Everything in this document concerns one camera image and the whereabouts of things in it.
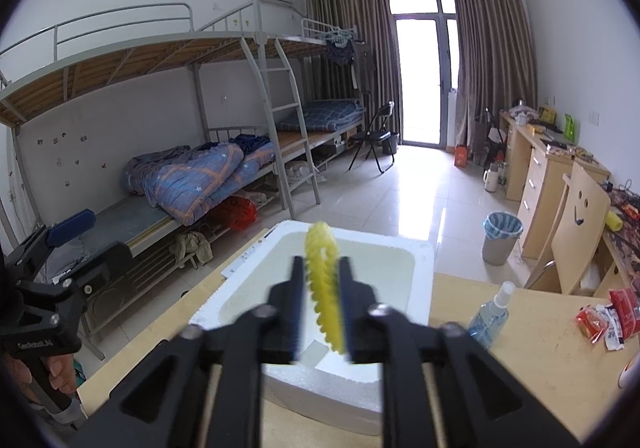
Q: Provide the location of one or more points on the khaki cloth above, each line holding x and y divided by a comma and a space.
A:
192, 248

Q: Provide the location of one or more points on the orange paper bag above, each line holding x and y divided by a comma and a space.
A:
461, 156

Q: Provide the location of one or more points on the blue checked blanket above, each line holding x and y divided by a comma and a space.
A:
322, 114

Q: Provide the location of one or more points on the glass balcony door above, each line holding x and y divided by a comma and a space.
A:
425, 68

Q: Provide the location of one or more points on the blue spray bottle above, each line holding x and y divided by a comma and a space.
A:
487, 320

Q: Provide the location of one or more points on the wooden desk with drawers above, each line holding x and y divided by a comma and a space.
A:
540, 173

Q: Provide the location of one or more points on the white and red snack packet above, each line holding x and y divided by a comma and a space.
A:
614, 335

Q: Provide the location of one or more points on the brown curtain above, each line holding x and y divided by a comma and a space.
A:
350, 28
492, 53

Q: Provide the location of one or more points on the red plastic bag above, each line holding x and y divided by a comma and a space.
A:
234, 214

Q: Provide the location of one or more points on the green packet on stand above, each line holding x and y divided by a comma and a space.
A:
569, 126

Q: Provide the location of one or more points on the dark blue cloth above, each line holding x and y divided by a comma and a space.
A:
250, 142

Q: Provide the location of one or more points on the black folding chair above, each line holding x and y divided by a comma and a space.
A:
372, 133

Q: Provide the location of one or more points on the grey trash bin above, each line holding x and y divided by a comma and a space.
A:
500, 240

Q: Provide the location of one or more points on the short grey metal bunk bed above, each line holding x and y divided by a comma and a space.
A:
320, 30

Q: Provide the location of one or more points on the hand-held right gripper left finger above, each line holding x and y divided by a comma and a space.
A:
297, 313

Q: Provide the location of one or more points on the white foam box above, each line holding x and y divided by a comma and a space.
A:
390, 273

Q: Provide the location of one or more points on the blue starred quilt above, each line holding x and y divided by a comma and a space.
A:
195, 173

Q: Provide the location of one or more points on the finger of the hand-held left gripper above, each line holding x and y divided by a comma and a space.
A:
107, 255
72, 224

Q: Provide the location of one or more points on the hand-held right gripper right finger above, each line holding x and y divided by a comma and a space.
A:
346, 313

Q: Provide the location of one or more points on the long grey metal bunk bed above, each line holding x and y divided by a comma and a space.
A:
150, 63

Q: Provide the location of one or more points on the person's left hand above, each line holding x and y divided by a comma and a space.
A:
61, 372

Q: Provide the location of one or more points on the patterned desk mat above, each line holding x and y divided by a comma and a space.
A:
627, 248

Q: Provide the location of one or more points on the dark hanging clothes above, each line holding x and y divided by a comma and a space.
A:
341, 52

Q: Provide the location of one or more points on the white thermos jug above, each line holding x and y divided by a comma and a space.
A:
491, 178

